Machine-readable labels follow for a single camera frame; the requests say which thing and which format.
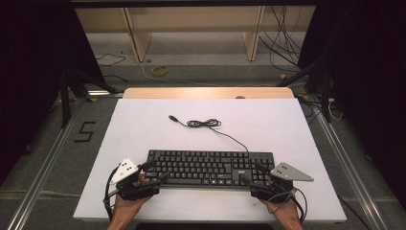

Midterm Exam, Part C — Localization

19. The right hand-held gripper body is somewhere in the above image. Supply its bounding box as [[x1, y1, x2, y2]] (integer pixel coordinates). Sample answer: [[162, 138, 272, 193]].
[[249, 161, 314, 204]]

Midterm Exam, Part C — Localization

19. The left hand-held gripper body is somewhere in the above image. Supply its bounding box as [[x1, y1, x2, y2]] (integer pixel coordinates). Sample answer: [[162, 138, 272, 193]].
[[109, 157, 161, 201]]

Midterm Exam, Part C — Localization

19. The black keyboard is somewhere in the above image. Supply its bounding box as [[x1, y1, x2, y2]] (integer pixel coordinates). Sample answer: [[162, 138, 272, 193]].
[[145, 149, 278, 190]]

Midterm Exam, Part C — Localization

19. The person's left hand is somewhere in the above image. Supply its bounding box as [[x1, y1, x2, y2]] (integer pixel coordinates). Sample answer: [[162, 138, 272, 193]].
[[111, 195, 151, 222]]

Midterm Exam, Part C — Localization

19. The person's right hand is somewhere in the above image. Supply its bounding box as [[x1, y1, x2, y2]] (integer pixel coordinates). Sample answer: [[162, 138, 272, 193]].
[[258, 198, 302, 223]]

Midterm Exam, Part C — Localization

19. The white board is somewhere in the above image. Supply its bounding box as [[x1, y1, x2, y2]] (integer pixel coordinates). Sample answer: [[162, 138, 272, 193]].
[[72, 98, 348, 223]]

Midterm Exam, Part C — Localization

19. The black metal stand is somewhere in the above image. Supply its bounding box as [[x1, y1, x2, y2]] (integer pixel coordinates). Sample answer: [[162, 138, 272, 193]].
[[276, 57, 333, 125], [58, 68, 120, 129]]

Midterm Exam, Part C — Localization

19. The yellow tape roll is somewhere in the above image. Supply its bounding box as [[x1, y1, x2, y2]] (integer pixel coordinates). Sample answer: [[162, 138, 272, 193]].
[[151, 65, 169, 77]]

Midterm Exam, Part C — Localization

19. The black curtain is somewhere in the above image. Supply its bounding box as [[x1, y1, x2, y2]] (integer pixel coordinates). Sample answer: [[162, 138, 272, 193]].
[[0, 0, 106, 188], [296, 0, 406, 212]]

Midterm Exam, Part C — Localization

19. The left hand-held gripper cable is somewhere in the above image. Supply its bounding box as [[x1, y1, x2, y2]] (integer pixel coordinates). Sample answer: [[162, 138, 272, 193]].
[[102, 166, 121, 222]]

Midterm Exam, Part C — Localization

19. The hand-held gripper cable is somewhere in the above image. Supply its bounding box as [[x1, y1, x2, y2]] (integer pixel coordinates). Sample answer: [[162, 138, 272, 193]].
[[102, 166, 121, 222], [266, 186, 309, 224]]

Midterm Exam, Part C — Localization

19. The right hand-held gripper cable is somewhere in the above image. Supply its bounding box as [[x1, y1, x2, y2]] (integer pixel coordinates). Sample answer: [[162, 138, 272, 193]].
[[266, 186, 309, 224]]

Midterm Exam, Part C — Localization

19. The aluminium floor rail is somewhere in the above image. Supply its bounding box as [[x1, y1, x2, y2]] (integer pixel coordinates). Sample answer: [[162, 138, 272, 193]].
[[310, 104, 390, 230], [6, 95, 84, 230]]

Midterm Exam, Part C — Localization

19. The black keyboard cable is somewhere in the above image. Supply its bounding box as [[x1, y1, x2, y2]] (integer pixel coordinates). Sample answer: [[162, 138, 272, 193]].
[[168, 114, 250, 153]]

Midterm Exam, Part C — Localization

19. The tangle of floor cables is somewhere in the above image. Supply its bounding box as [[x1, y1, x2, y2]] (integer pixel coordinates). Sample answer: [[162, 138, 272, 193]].
[[296, 94, 345, 127]]

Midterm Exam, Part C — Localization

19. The white floor cable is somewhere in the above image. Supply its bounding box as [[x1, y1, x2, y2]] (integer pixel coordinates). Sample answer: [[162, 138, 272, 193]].
[[137, 60, 279, 88]]

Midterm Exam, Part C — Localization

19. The thin black floor cable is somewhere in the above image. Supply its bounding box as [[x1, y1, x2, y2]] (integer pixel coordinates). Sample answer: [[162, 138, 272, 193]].
[[95, 53, 127, 67]]

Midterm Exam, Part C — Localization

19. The bundle of black cables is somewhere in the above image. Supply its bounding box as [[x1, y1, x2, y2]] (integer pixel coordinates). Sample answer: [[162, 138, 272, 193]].
[[258, 5, 303, 73]]

